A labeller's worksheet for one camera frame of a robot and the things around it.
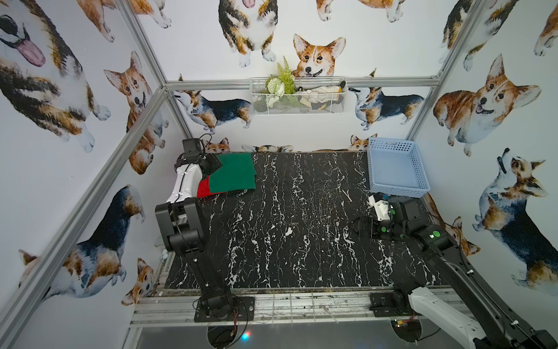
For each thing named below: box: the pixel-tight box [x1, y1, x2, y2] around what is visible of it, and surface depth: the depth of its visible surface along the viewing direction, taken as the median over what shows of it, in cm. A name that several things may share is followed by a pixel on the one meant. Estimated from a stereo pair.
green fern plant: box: [265, 55, 297, 97], surface depth 83 cm
